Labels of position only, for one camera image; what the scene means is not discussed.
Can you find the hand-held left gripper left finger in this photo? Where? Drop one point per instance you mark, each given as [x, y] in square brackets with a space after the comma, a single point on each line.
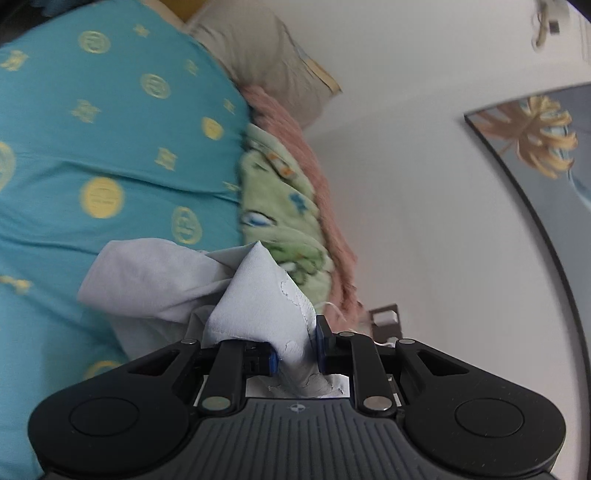
[272, 362]

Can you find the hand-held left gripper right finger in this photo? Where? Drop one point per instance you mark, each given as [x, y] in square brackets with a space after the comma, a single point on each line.
[320, 350]

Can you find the white shirt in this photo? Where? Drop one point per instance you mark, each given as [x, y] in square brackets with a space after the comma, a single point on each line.
[258, 290]

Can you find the brown bedside cabinet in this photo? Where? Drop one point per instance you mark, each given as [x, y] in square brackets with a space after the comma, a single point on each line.
[385, 318]

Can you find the green printed fleece blanket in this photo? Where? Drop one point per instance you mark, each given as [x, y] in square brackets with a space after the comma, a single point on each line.
[277, 203]

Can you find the pink fuzzy blanket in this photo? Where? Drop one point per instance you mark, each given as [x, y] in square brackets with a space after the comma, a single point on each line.
[314, 184]

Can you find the teal patterned bedsheet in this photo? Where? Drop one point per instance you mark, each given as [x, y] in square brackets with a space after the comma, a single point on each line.
[115, 152]

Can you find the beige pillow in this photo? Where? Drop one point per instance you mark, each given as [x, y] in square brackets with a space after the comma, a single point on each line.
[263, 50]

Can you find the yellow wooden headboard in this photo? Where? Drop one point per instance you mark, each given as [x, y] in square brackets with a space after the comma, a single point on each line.
[184, 8]

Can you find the framed leaf wall picture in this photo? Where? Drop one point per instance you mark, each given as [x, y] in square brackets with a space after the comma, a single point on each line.
[549, 184]

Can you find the white wall fixture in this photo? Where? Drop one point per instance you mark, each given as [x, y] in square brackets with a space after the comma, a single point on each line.
[549, 21]

